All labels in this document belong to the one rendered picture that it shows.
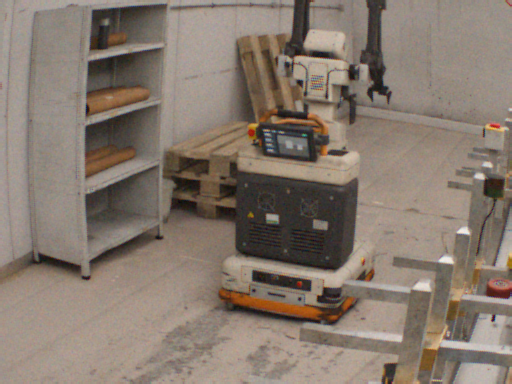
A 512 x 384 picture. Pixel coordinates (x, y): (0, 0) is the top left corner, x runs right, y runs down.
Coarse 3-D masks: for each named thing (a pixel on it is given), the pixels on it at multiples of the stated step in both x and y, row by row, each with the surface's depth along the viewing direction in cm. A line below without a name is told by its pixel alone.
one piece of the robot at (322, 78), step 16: (304, 64) 377; (320, 64) 373; (336, 64) 370; (304, 80) 378; (320, 80) 374; (336, 80) 371; (352, 80) 379; (304, 96) 378; (320, 96) 375; (336, 96) 380; (320, 112) 383; (336, 112) 387; (336, 128) 382; (336, 144) 384
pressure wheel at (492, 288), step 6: (492, 282) 173; (498, 282) 173; (504, 282) 173; (510, 282) 172; (492, 288) 170; (498, 288) 169; (504, 288) 168; (510, 288) 169; (486, 294) 172; (492, 294) 170; (498, 294) 169; (504, 294) 168; (510, 294) 170; (492, 318) 174
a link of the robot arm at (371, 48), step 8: (368, 0) 380; (376, 0) 378; (376, 8) 379; (376, 16) 380; (368, 24) 381; (376, 24) 381; (368, 32) 381; (376, 32) 382; (368, 40) 382; (376, 40) 383; (368, 48) 382; (376, 48) 383; (376, 56) 381; (376, 64) 380
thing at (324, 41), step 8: (312, 32) 381; (320, 32) 380; (328, 32) 378; (336, 32) 377; (312, 40) 378; (320, 40) 377; (328, 40) 375; (336, 40) 374; (344, 40) 376; (304, 48) 380; (312, 48) 377; (320, 48) 375; (328, 48) 374; (336, 48) 372; (344, 48) 377; (336, 56) 376; (344, 56) 379
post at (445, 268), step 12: (444, 264) 129; (444, 276) 129; (444, 288) 129; (444, 300) 130; (432, 312) 131; (444, 312) 130; (432, 324) 132; (444, 324) 134; (420, 372) 135; (432, 372) 135
